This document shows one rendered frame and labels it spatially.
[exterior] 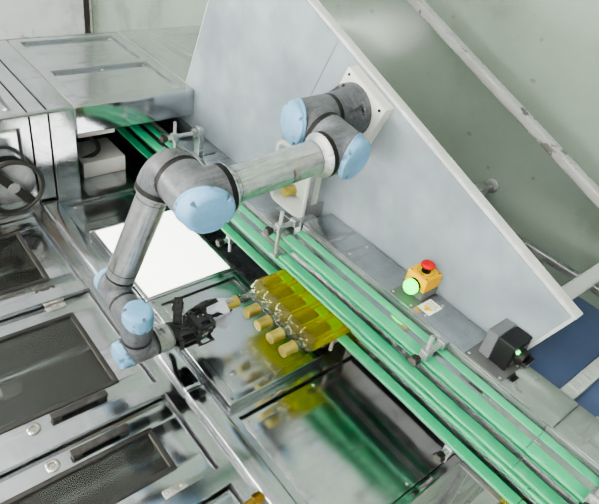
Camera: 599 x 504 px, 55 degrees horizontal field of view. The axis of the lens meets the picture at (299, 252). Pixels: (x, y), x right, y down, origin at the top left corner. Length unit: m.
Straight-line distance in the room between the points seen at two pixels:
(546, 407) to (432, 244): 0.50
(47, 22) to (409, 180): 3.96
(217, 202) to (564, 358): 1.00
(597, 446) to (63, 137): 1.90
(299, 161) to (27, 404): 0.95
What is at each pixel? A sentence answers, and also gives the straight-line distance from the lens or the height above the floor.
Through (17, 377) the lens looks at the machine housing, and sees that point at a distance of 1.78.
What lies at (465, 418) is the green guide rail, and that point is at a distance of 1.51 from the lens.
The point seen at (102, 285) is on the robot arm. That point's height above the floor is 1.52.
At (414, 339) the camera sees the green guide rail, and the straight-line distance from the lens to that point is 1.53.
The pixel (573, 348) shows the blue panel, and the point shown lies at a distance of 1.74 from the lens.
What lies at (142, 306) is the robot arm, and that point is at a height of 1.47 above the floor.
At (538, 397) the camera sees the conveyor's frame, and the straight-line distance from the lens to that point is 1.52.
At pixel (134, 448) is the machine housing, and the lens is 1.59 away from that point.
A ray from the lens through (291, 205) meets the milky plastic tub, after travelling 1.92.
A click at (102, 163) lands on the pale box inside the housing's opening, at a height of 1.10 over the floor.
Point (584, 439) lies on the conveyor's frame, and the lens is 1.50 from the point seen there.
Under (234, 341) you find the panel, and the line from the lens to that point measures 1.77.
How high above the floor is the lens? 1.95
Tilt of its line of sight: 35 degrees down
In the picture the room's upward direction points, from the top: 111 degrees counter-clockwise
